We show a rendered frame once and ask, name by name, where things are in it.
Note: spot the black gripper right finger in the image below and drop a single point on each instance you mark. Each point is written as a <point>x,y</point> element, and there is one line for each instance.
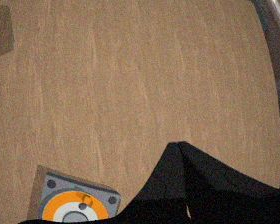
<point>218,194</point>

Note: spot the orange and white round plate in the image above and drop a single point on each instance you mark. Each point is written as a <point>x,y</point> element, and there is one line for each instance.
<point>65,202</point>

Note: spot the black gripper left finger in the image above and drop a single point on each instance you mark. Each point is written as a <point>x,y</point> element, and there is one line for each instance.
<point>160,201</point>

